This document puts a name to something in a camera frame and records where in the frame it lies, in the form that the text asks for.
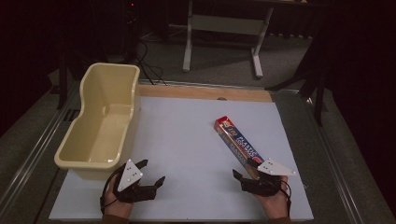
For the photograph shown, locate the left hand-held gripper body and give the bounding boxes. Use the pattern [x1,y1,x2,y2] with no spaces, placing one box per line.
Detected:
[112,159,157,204]

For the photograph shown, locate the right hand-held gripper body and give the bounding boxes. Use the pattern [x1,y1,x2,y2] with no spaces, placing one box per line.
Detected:
[240,158,297,197]

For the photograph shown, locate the blue and red wrap box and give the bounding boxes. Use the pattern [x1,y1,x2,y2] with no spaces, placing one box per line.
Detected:
[213,115,266,181]

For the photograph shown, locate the cream plastic tub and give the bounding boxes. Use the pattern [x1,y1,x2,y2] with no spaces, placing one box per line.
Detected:
[53,62,141,181]

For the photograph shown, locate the person's left hand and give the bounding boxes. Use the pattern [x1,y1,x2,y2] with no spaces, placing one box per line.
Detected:
[103,175,134,218]

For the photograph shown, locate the person's right hand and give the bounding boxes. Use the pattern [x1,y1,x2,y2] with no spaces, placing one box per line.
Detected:
[255,175,291,220]

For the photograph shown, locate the white table mat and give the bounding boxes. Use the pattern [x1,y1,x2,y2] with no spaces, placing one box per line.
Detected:
[49,95,315,222]

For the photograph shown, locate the black tripod stand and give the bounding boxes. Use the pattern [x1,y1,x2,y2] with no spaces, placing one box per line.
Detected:
[265,31,332,127]

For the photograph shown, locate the wooden board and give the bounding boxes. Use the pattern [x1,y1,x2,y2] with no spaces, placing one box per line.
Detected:
[136,84,274,104]

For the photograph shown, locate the dark equipment tower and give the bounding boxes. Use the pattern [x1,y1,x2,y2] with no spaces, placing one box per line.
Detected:
[122,0,140,63]

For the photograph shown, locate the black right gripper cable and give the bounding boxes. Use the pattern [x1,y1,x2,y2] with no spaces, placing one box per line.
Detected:
[279,179,293,217]

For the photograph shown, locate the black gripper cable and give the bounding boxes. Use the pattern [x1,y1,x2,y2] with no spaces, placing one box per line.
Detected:
[279,179,293,217]
[99,166,125,216]

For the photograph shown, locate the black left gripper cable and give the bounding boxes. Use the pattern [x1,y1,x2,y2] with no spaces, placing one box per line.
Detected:
[99,166,125,216]

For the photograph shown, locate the aluminium frame rail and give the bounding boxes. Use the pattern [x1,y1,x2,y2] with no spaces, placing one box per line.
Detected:
[304,91,366,224]
[0,82,80,208]

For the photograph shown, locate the black floor cables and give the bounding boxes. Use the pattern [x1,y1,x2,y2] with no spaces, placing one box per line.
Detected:
[134,40,168,86]

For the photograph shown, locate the white metal stand frame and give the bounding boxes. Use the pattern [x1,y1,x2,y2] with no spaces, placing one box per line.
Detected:
[181,0,276,79]

